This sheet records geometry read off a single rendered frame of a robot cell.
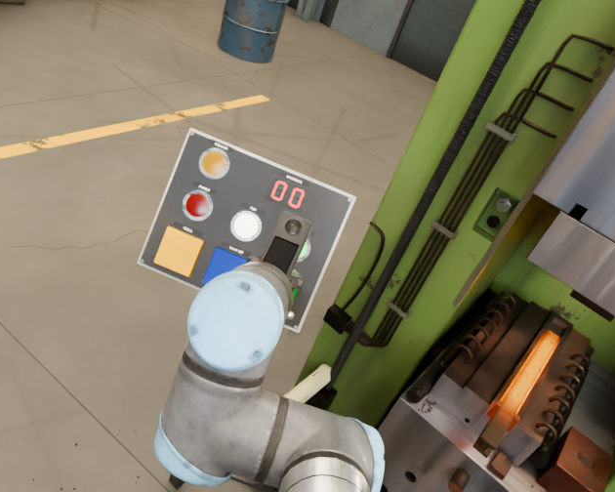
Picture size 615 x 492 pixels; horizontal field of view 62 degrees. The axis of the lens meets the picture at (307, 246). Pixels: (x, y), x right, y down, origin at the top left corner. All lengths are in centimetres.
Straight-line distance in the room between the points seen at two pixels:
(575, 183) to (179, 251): 68
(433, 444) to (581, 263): 44
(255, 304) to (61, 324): 176
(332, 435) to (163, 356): 162
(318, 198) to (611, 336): 82
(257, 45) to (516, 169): 449
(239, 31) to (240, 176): 437
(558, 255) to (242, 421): 55
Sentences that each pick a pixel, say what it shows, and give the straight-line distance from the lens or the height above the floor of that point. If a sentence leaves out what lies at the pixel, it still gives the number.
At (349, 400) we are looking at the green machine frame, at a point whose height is 59.
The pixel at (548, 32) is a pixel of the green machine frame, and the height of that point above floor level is 155.
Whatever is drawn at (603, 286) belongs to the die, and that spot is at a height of 130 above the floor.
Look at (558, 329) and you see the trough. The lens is 136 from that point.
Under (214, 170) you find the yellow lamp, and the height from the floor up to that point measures 115.
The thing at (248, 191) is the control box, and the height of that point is 114.
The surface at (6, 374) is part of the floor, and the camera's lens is 208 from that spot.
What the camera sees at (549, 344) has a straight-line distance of 125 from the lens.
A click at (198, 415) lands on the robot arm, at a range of 54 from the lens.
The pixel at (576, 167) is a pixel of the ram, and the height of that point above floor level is 143.
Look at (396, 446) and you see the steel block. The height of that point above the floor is 80.
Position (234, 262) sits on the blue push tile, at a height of 103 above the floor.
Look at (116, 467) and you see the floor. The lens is 187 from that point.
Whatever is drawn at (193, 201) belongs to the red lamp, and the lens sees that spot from 99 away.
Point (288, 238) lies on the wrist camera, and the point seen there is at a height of 124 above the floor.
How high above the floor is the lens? 164
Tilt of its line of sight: 35 degrees down
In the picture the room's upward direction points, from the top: 22 degrees clockwise
